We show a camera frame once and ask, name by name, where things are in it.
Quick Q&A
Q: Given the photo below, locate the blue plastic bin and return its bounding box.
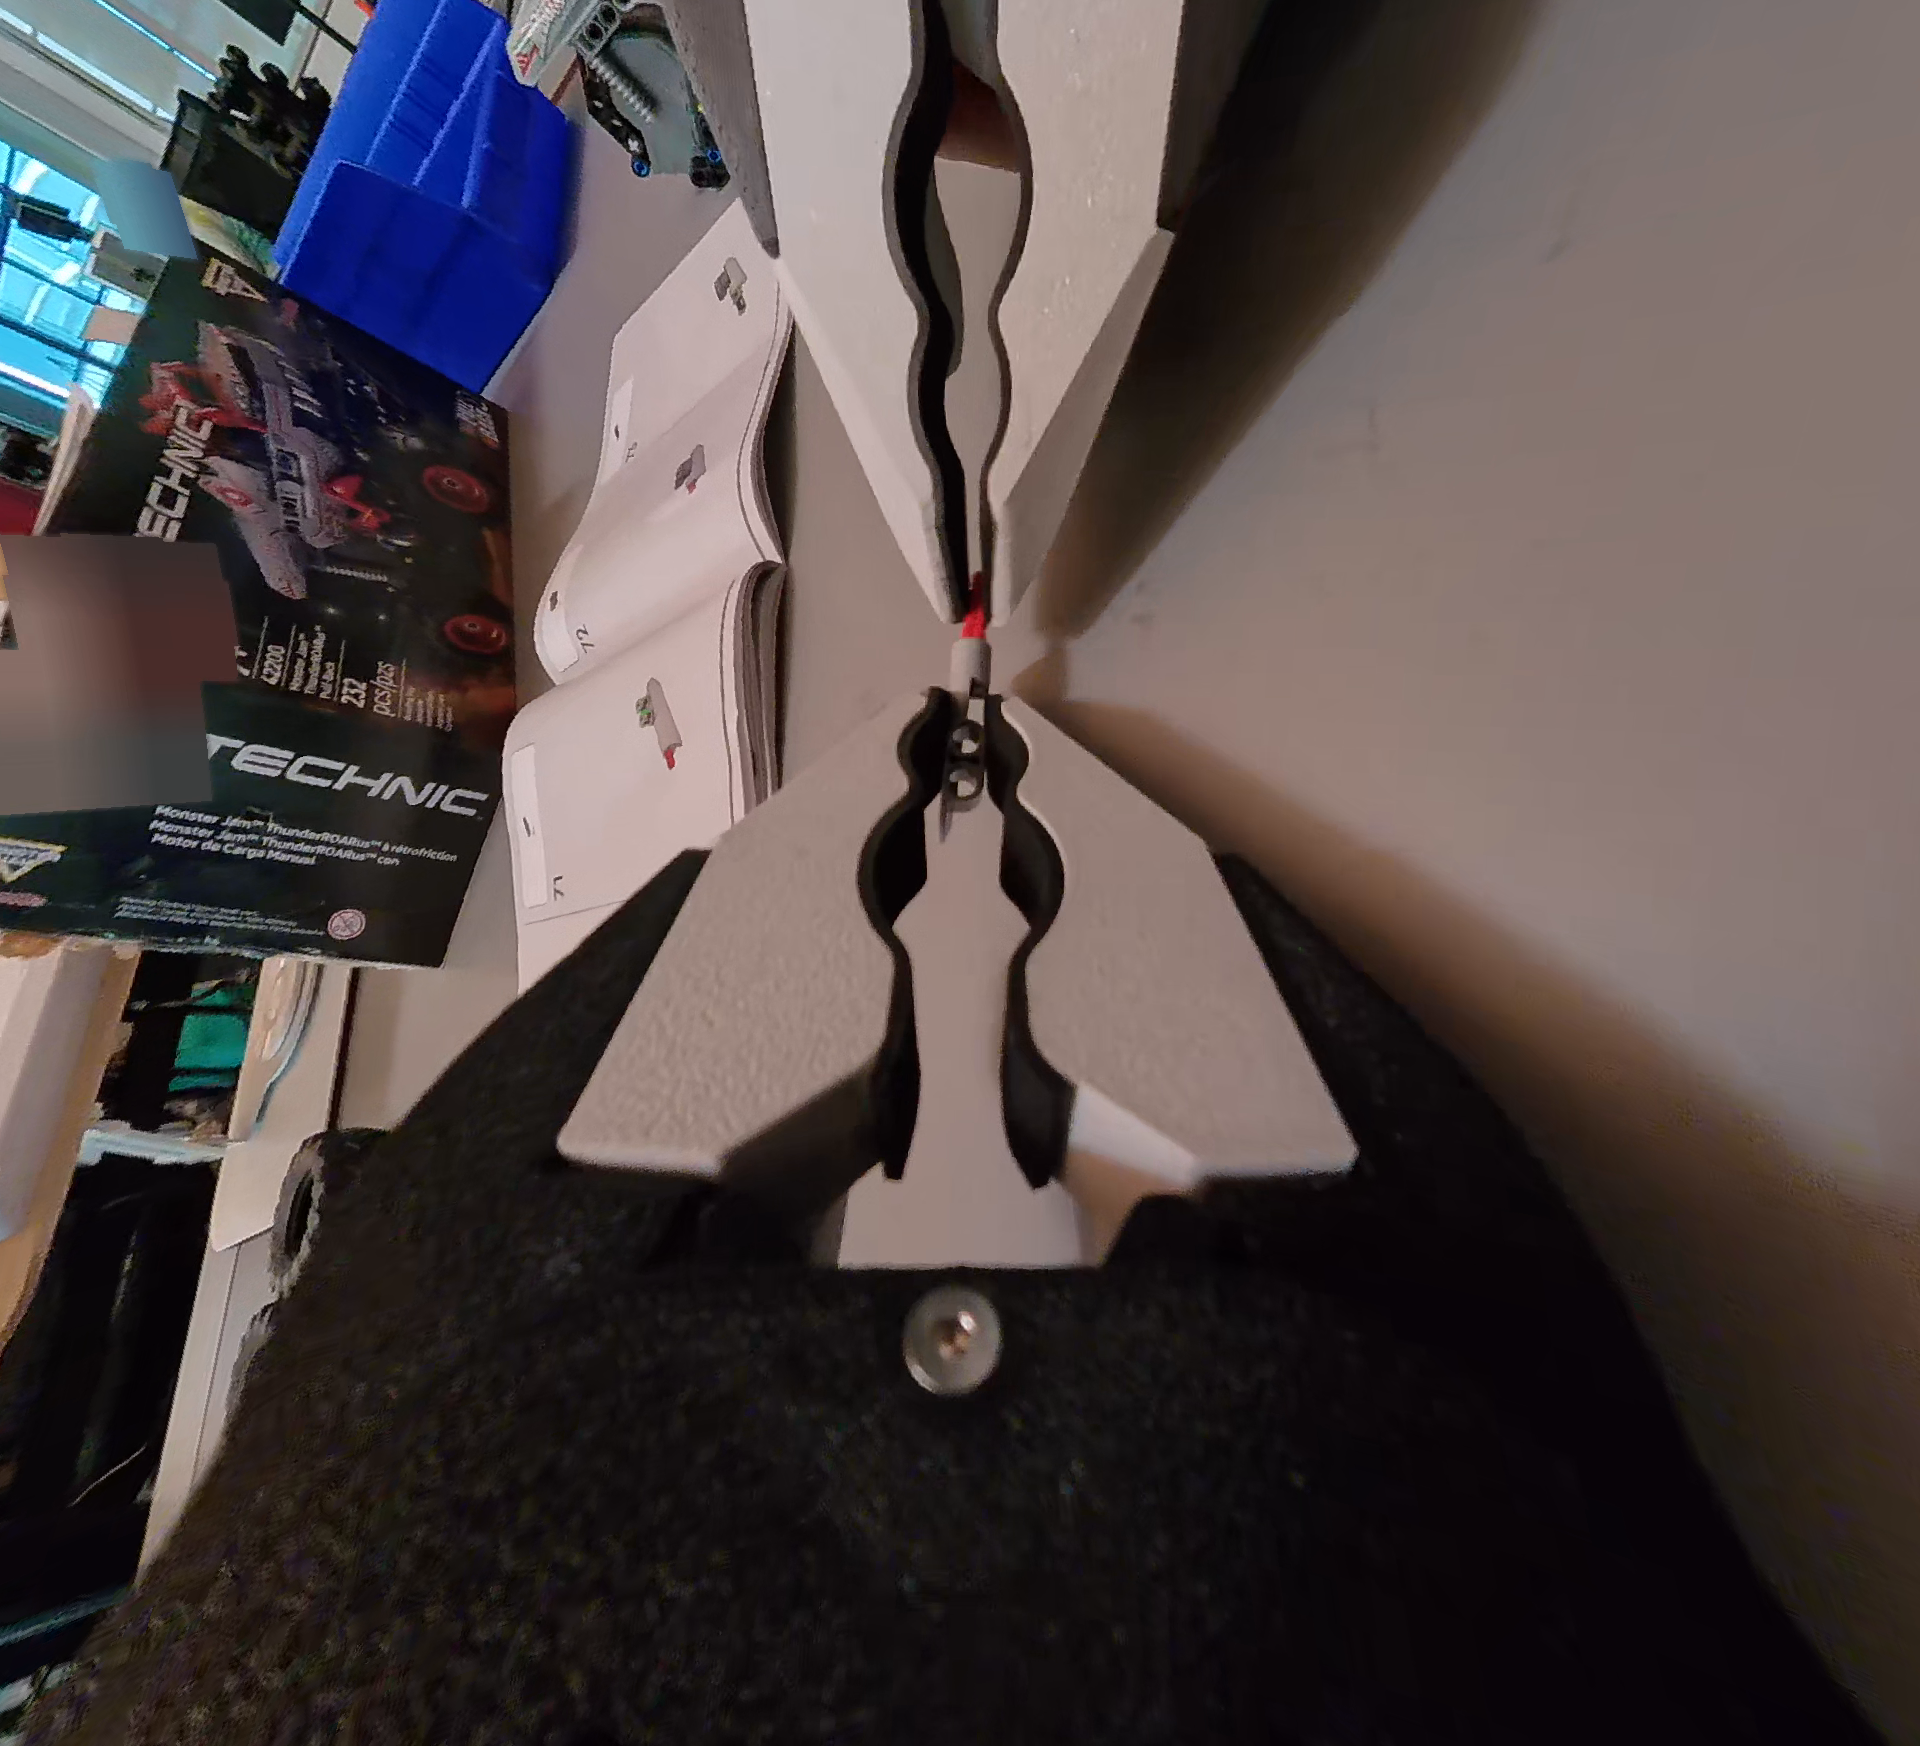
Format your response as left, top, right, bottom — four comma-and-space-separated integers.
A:
348, 0, 580, 222
274, 159, 580, 395

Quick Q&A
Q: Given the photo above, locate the grey toy connector piece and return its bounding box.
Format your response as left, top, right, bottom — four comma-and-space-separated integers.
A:
938, 636, 1003, 849

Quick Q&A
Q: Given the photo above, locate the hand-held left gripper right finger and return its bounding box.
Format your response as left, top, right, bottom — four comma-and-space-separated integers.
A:
968, 693, 1361, 1196

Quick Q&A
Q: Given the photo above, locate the black toy set box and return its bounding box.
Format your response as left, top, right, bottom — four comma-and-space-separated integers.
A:
0, 253, 519, 971

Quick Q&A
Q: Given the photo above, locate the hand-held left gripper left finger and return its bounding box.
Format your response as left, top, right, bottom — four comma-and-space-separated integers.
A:
556, 693, 965, 1184

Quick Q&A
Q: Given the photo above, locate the open instruction booklet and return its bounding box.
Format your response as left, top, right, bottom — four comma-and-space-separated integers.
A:
503, 193, 794, 923

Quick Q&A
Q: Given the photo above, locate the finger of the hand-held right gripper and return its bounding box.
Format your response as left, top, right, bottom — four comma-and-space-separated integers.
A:
977, 0, 1209, 625
731, 0, 995, 625

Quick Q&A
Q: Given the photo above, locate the white sign stand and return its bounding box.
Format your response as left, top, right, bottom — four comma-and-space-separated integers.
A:
226, 957, 324, 1149

